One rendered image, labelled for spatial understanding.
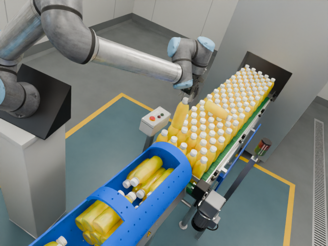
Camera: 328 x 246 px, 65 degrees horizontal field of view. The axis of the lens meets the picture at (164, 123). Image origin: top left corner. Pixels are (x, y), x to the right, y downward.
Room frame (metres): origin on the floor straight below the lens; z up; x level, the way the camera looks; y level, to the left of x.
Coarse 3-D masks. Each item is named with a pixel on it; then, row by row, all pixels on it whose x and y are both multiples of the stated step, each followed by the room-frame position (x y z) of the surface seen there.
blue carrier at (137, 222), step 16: (160, 144) 0.95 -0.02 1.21; (176, 160) 0.93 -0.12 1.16; (176, 176) 0.79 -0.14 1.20; (96, 192) 0.59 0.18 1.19; (112, 192) 0.58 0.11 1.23; (128, 192) 0.77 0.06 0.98; (160, 192) 0.68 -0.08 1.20; (176, 192) 0.75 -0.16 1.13; (80, 208) 0.55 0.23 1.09; (112, 208) 0.52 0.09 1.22; (128, 208) 0.54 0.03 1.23; (144, 208) 0.58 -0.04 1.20; (160, 208) 0.63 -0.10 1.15; (64, 224) 0.47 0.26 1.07; (128, 224) 0.49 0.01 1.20; (144, 224) 0.54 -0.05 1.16; (48, 240) 0.40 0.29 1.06; (80, 240) 0.47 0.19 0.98; (112, 240) 0.41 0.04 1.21; (128, 240) 0.45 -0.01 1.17
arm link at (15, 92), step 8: (0, 72) 0.85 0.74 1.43; (8, 72) 0.87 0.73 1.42; (0, 80) 0.81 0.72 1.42; (8, 80) 0.85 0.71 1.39; (16, 80) 0.90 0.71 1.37; (0, 88) 0.78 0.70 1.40; (8, 88) 0.82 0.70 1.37; (16, 88) 0.87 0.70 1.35; (0, 96) 0.77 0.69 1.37; (8, 96) 0.80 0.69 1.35; (16, 96) 0.84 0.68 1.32; (0, 104) 0.77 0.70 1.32; (8, 104) 0.80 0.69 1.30; (16, 104) 0.84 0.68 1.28
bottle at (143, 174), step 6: (156, 156) 0.92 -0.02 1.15; (150, 162) 0.87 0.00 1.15; (156, 162) 0.88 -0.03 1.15; (162, 162) 0.91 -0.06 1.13; (144, 168) 0.82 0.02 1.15; (150, 168) 0.83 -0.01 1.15; (156, 168) 0.86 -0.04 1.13; (138, 174) 0.78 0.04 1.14; (144, 174) 0.79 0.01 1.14; (150, 174) 0.81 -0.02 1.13; (138, 180) 0.75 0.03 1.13; (144, 180) 0.77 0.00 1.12
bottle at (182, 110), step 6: (180, 102) 1.22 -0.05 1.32; (180, 108) 1.19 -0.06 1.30; (186, 108) 1.20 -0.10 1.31; (174, 114) 1.21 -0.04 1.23; (180, 114) 1.19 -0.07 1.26; (186, 114) 1.21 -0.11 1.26; (174, 120) 1.20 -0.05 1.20; (180, 120) 1.19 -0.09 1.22; (174, 126) 1.19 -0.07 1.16; (180, 126) 1.20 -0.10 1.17
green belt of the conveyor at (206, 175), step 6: (264, 102) 2.30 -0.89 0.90; (258, 108) 2.16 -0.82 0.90; (252, 114) 2.02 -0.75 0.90; (252, 120) 1.93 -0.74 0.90; (246, 126) 1.81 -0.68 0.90; (240, 132) 1.70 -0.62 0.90; (234, 138) 1.60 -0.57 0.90; (228, 144) 1.50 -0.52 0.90; (228, 150) 1.43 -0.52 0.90; (222, 156) 1.35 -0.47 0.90; (216, 162) 1.28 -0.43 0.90; (210, 168) 1.20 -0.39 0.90; (204, 174) 1.13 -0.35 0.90; (210, 174) 1.15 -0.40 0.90; (204, 180) 1.08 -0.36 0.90
